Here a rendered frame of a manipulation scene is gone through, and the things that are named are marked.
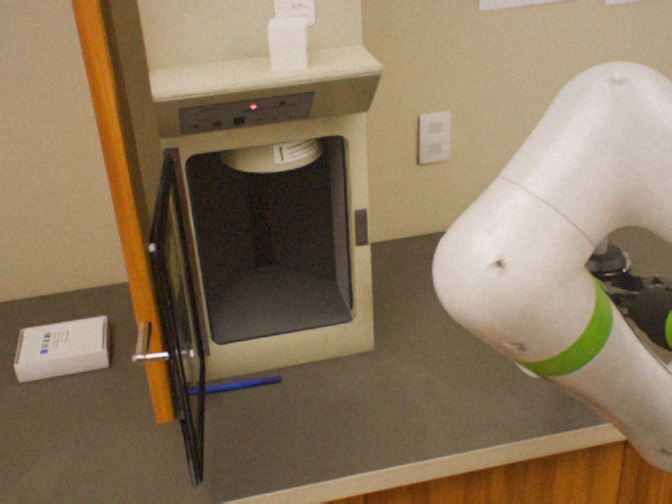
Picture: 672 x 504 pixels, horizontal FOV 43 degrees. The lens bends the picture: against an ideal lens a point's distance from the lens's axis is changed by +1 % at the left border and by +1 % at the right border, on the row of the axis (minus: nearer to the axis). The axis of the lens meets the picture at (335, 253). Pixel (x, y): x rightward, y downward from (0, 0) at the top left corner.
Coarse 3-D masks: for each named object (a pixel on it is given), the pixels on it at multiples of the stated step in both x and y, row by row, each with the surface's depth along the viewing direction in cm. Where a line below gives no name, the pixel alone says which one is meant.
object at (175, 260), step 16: (160, 192) 116; (160, 208) 112; (176, 208) 130; (176, 224) 128; (176, 240) 126; (176, 256) 124; (176, 272) 122; (160, 288) 105; (176, 288) 120; (160, 304) 106; (176, 304) 118; (192, 304) 139; (176, 320) 117; (192, 320) 137; (192, 336) 134; (176, 384) 113; (192, 384) 128; (176, 400) 114; (192, 400) 126; (192, 464) 120; (192, 480) 121
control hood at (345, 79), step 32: (224, 64) 124; (256, 64) 124; (320, 64) 122; (352, 64) 121; (160, 96) 115; (192, 96) 116; (224, 96) 118; (256, 96) 120; (320, 96) 124; (352, 96) 126; (160, 128) 124
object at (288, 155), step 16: (272, 144) 137; (288, 144) 138; (304, 144) 139; (320, 144) 144; (224, 160) 142; (240, 160) 139; (256, 160) 138; (272, 160) 137; (288, 160) 138; (304, 160) 139
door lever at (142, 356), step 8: (144, 328) 120; (144, 336) 118; (144, 344) 117; (136, 352) 115; (144, 352) 115; (152, 352) 115; (160, 352) 115; (136, 360) 115; (144, 360) 115; (152, 360) 115; (160, 360) 115
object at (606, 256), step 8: (600, 248) 136; (608, 248) 138; (616, 248) 138; (592, 256) 136; (600, 256) 136; (608, 256) 135; (616, 256) 135; (624, 256) 137; (592, 264) 134; (600, 264) 134; (608, 264) 134; (616, 264) 134; (624, 264) 135
